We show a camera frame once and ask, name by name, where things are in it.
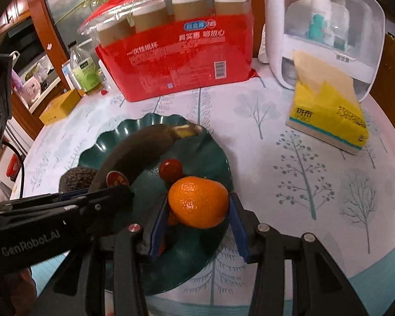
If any person's left hand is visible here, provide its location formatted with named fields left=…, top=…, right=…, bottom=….
left=0, top=268, right=38, bottom=316

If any black cable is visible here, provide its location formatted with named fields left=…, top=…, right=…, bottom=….
left=2, top=140, right=26, bottom=200

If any brown overripe banana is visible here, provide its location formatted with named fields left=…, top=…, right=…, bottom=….
left=87, top=123, right=205, bottom=198

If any red paper cup package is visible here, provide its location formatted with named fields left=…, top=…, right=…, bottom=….
left=77, top=0, right=267, bottom=102

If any dark green wavy plate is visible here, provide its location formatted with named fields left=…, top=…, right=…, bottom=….
left=77, top=112, right=234, bottom=297

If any small teal bottle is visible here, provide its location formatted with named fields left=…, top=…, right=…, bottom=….
left=308, top=13, right=326, bottom=40

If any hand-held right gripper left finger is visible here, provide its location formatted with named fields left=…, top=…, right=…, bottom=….
left=53, top=197, right=171, bottom=316

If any small cherry tomato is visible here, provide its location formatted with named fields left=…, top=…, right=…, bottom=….
left=159, top=159, right=184, bottom=181

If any red tool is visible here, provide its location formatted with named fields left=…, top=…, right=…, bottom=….
left=6, top=156, right=22, bottom=180

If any tree print tablecloth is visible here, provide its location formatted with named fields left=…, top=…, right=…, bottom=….
left=20, top=57, right=395, bottom=316

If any smooth orange tangerine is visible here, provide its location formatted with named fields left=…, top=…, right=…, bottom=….
left=168, top=176, right=230, bottom=229

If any clear bottle with green label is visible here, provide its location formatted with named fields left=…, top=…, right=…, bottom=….
left=67, top=41, right=102, bottom=93

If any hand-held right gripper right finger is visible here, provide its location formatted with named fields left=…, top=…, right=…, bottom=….
left=229, top=192, right=371, bottom=316

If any flat yellow box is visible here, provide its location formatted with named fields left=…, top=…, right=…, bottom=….
left=39, top=88, right=83, bottom=126

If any white storage box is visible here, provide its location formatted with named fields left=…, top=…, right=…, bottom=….
left=261, top=0, right=386, bottom=102

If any dark avocado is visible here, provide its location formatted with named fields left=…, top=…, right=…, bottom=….
left=58, top=167, right=98, bottom=193

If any yellow tissue box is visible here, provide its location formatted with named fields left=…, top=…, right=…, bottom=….
left=285, top=50, right=370, bottom=155

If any wooden cabinet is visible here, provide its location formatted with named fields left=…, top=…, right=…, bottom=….
left=0, top=0, right=70, bottom=139

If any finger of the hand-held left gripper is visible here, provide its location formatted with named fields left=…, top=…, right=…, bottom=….
left=0, top=184, right=134, bottom=211
left=0, top=202, right=134, bottom=236

